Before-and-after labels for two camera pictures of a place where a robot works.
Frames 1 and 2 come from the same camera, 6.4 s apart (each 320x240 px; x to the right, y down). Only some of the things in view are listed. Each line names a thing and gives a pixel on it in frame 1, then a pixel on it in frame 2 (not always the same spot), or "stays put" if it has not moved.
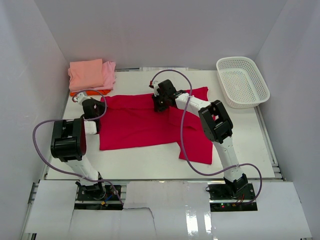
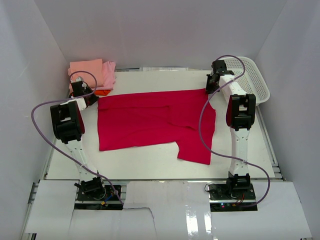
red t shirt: [132, 122] stays put
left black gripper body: [100, 108] → [92, 98]
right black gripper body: [161, 104] → [211, 87]
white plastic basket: [242, 84] stays put
